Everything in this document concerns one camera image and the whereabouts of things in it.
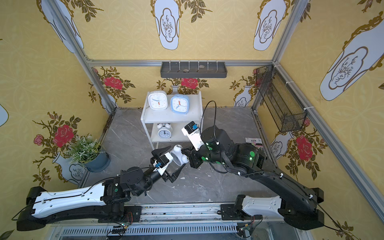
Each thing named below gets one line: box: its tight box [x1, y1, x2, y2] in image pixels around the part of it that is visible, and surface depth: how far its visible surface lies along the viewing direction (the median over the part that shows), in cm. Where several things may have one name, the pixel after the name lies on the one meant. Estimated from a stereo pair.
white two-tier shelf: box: [140, 91, 203, 150], surface depth 75 cm
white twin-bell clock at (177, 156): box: [170, 144, 189, 167], surface depth 60 cm
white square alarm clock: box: [148, 90, 169, 111], surface depth 73 cm
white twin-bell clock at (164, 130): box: [157, 122, 173, 140], surface depth 81 cm
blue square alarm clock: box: [170, 94, 190, 115], surface depth 72 cm
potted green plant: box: [63, 133, 111, 173], surface depth 81 cm
